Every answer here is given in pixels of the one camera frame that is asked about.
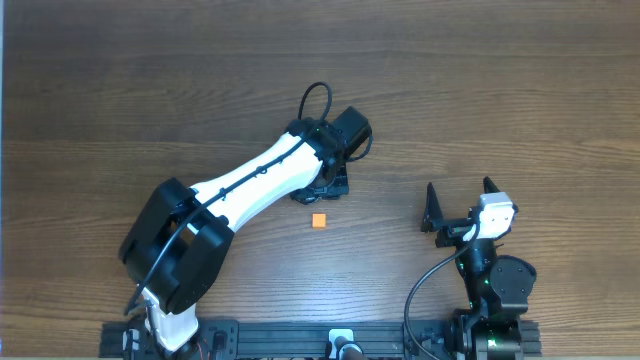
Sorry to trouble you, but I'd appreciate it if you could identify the mounting rail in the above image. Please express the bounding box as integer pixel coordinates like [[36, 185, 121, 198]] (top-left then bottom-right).
[[98, 319, 544, 360]]

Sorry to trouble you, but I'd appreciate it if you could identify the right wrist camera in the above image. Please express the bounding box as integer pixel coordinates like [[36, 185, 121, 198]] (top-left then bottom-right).
[[462, 192, 519, 242]]

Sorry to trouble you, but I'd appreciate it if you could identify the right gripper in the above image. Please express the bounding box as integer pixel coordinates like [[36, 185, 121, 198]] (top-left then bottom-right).
[[421, 176, 501, 249]]

